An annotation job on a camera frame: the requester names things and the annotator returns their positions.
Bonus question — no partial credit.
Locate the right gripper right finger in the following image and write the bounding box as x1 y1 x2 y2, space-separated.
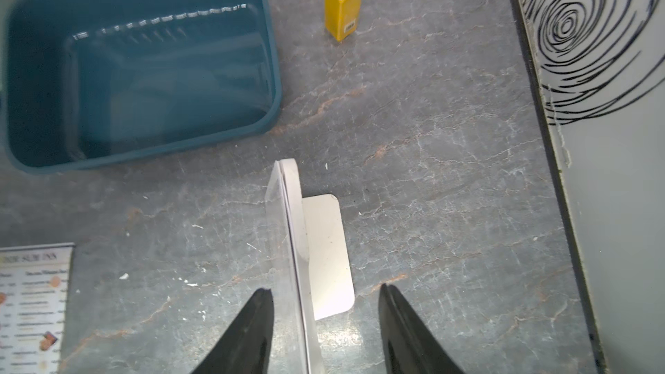
379 284 463 374

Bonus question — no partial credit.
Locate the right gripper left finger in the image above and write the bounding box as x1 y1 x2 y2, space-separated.
192 288 275 374

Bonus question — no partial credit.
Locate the new menu sheet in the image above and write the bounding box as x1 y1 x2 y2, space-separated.
1 243 74 373

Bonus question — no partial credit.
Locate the teal plastic bin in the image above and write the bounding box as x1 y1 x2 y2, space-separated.
1 0 282 174

